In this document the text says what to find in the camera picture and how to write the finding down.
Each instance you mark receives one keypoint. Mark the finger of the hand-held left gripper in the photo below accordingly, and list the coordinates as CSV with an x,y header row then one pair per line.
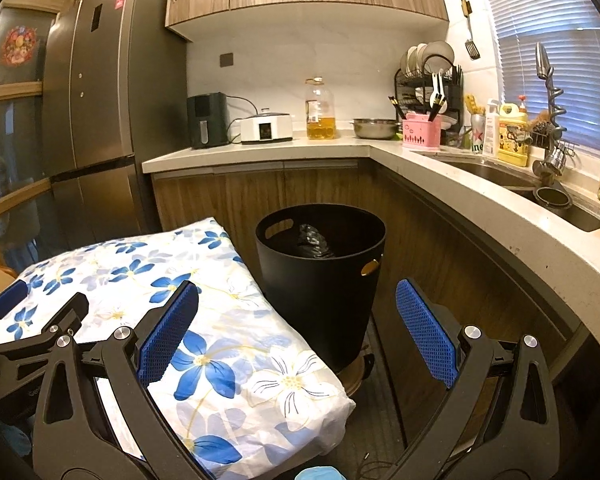
x,y
9,300
65,312

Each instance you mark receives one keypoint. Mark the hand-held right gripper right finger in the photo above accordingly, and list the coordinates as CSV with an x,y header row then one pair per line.
x,y
427,330

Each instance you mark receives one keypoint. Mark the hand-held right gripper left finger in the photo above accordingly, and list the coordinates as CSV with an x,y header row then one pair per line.
x,y
167,330

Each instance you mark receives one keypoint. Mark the black trash bin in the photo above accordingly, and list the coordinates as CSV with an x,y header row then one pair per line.
x,y
320,310

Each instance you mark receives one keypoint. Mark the black plastic bag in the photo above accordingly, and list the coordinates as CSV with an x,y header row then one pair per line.
x,y
314,242

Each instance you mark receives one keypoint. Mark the person's left hand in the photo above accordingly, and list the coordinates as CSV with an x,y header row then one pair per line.
x,y
15,442

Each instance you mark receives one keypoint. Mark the person's right hand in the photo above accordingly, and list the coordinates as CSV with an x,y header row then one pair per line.
x,y
319,474

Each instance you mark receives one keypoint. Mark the blue floral bed sheet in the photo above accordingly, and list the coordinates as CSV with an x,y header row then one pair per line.
x,y
230,320

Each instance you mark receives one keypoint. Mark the round wooden stand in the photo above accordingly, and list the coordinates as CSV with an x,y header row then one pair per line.
x,y
357,377

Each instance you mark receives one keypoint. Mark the kitchen counter wooden cabinets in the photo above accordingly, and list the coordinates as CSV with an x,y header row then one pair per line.
x,y
220,195

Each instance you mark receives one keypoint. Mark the steel sink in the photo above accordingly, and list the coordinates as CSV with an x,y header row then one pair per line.
x,y
505,175

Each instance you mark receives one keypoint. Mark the round sink strainer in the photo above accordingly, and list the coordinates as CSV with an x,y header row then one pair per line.
x,y
552,197

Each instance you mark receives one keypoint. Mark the pink utensil holder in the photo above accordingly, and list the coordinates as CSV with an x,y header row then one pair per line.
x,y
420,132

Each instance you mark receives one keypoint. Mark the green and white can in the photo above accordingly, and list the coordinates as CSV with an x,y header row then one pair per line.
x,y
477,137

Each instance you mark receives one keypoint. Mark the wooden glass door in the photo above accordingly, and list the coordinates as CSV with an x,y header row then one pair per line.
x,y
10,92

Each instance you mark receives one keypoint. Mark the steel basin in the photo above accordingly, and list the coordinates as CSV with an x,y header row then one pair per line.
x,y
375,129

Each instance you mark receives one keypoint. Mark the yellow detergent bottle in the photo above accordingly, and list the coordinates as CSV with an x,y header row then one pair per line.
x,y
512,140

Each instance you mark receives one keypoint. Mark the white bottle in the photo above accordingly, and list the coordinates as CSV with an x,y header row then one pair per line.
x,y
491,130

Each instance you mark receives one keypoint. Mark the black air fryer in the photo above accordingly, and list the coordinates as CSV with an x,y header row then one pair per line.
x,y
207,120

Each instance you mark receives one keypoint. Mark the black chopsticks bundle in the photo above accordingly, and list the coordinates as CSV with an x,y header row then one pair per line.
x,y
397,109

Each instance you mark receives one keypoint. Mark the white electric cooker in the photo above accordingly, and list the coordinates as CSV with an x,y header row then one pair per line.
x,y
267,130

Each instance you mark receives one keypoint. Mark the cooking oil bottle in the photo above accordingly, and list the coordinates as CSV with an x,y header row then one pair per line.
x,y
321,127

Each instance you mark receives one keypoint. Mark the yellow dish brush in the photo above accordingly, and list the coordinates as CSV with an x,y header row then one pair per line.
x,y
472,105

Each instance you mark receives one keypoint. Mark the grey refrigerator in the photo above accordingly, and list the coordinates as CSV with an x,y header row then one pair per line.
x,y
120,85

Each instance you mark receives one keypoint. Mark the white plastic spoon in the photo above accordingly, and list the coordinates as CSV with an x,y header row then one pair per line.
x,y
436,95

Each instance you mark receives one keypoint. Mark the black dish rack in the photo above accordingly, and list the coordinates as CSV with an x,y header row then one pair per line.
x,y
405,85

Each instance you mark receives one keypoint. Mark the red paper door decoration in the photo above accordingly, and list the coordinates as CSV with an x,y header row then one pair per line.
x,y
17,46

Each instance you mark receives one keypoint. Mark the white plate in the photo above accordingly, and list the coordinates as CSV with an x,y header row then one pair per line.
x,y
421,57
407,60

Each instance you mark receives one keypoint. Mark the metal slotted spatula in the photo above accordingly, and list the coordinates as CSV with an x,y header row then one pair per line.
x,y
472,50

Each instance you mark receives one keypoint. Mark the steel kitchen faucet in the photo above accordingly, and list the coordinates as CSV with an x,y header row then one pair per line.
x,y
544,65

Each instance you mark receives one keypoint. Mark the white window blinds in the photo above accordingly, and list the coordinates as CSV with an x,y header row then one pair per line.
x,y
570,60

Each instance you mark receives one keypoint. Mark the dark wall socket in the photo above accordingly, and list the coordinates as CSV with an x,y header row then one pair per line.
x,y
226,59

